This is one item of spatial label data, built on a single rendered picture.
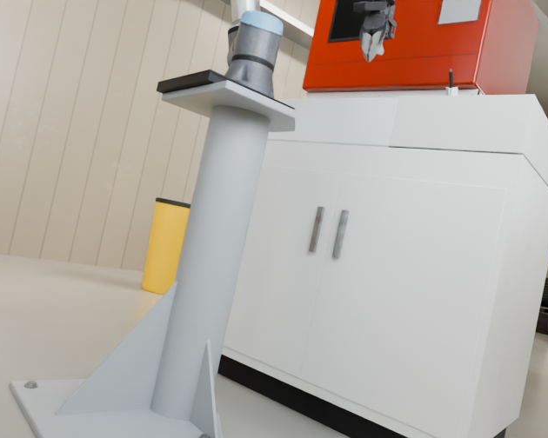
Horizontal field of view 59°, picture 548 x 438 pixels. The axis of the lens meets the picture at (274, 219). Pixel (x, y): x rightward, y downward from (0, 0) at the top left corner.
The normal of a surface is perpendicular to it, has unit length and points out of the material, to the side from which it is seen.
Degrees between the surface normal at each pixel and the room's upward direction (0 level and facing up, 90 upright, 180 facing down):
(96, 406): 90
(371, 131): 90
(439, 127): 90
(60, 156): 90
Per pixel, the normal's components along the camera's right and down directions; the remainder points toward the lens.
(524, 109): -0.60, -0.15
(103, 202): 0.62, 0.11
